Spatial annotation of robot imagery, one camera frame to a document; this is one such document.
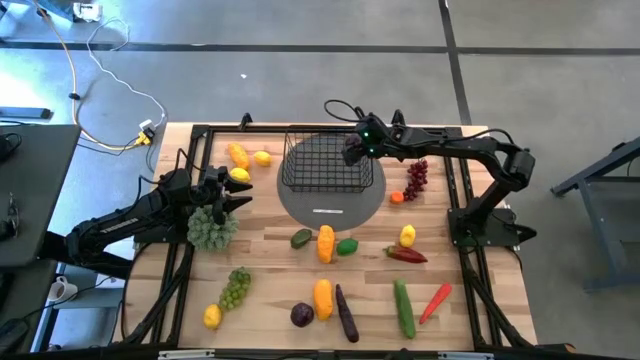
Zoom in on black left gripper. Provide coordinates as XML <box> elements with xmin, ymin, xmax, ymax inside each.
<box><xmin>198</xmin><ymin>165</ymin><xmax>254</xmax><ymax>226</ymax></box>

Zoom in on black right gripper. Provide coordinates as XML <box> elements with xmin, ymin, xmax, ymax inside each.
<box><xmin>342</xmin><ymin>113</ymin><xmax>396</xmax><ymax>168</ymax></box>

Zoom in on orange mango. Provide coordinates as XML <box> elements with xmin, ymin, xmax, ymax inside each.
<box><xmin>316</xmin><ymin>224</ymin><xmax>336</xmax><ymax>265</ymax></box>
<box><xmin>312</xmin><ymin>278</ymin><xmax>334</xmax><ymax>322</ymax></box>
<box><xmin>227</xmin><ymin>142</ymin><xmax>251</xmax><ymax>171</ymax></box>

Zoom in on red grape bunch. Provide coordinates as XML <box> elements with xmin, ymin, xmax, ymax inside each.
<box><xmin>402</xmin><ymin>158</ymin><xmax>430</xmax><ymax>203</ymax></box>

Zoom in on dark green avocado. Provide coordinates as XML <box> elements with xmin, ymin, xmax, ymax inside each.
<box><xmin>290</xmin><ymin>228</ymin><xmax>314</xmax><ymax>250</ymax></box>

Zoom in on green grape bunch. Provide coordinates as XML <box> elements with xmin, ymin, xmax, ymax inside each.
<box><xmin>218</xmin><ymin>266</ymin><xmax>253</xmax><ymax>312</ymax></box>

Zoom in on green lime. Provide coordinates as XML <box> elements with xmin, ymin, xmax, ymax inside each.
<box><xmin>335</xmin><ymin>237</ymin><xmax>360</xmax><ymax>258</ymax></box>

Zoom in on yellow lumpy fruit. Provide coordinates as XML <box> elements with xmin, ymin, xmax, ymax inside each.
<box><xmin>398</xmin><ymin>223</ymin><xmax>417</xmax><ymax>249</ymax></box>

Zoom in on red chili pepper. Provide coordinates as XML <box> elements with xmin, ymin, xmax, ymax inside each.
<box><xmin>382</xmin><ymin>244</ymin><xmax>429</xmax><ymax>265</ymax></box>

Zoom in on dark purple round fruit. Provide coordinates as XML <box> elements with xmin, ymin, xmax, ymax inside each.
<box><xmin>290</xmin><ymin>301</ymin><xmax>316</xmax><ymax>329</ymax></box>

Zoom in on green cucumber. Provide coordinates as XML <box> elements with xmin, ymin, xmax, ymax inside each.
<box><xmin>393</xmin><ymin>278</ymin><xmax>417</xmax><ymax>340</ymax></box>

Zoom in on green leafy lettuce head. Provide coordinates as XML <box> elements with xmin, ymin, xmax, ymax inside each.
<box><xmin>186</xmin><ymin>203</ymin><xmax>240</xmax><ymax>253</ymax></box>

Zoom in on grey round woven placemat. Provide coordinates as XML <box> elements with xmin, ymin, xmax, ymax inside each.
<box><xmin>276</xmin><ymin>132</ymin><xmax>387</xmax><ymax>233</ymax></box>

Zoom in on black desk beam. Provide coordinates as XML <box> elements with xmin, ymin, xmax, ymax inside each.
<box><xmin>38</xmin><ymin>232</ymin><xmax>134</xmax><ymax>281</ymax></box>

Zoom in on long purple eggplant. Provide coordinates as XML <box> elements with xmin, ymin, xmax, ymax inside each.
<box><xmin>334</xmin><ymin>283</ymin><xmax>361</xmax><ymax>344</ymax></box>

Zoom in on orange carrot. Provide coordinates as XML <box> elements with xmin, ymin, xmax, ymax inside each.
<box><xmin>418</xmin><ymin>282</ymin><xmax>453</xmax><ymax>326</ymax></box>

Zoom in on white mug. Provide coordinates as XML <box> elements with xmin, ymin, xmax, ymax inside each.
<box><xmin>47</xmin><ymin>275</ymin><xmax>80</xmax><ymax>304</ymax></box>

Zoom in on black desk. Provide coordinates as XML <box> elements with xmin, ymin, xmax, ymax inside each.
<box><xmin>0</xmin><ymin>123</ymin><xmax>82</xmax><ymax>269</ymax></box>

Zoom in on black flat bar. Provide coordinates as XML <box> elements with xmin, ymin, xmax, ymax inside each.
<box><xmin>0</xmin><ymin>106</ymin><xmax>54</xmax><ymax>121</ymax></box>

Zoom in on black headphones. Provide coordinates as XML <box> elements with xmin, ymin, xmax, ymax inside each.
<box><xmin>0</xmin><ymin>132</ymin><xmax>24</xmax><ymax>164</ymax></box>

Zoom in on white crumpled cloth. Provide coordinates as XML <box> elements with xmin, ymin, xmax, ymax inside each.
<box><xmin>72</xmin><ymin>1</ymin><xmax>104</xmax><ymax>24</ymax></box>

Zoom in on grey metal table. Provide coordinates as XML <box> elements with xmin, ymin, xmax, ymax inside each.
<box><xmin>549</xmin><ymin>134</ymin><xmax>640</xmax><ymax>292</ymax></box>

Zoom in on black floor device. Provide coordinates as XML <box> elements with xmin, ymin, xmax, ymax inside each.
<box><xmin>0</xmin><ymin>318</ymin><xmax>30</xmax><ymax>354</ymax></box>

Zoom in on black wire basket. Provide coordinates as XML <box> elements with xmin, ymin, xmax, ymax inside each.
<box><xmin>281</xmin><ymin>124</ymin><xmax>375</xmax><ymax>194</ymax></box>

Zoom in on black aluminium table frame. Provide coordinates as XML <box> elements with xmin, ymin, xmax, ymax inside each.
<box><xmin>112</xmin><ymin>122</ymin><xmax>539</xmax><ymax>360</ymax></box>

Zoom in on white floor cable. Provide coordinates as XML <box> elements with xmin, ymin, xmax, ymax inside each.
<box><xmin>85</xmin><ymin>16</ymin><xmax>168</xmax><ymax>129</ymax></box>

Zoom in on silver edge bracket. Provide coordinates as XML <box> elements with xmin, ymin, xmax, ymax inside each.
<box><xmin>437</xmin><ymin>351</ymin><xmax>495</xmax><ymax>360</ymax></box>
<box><xmin>157</xmin><ymin>349</ymin><xmax>217</xmax><ymax>360</ymax></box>

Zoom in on yellow floor cable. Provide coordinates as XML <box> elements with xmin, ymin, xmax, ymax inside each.
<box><xmin>30</xmin><ymin>0</ymin><xmax>151</xmax><ymax>151</ymax></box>

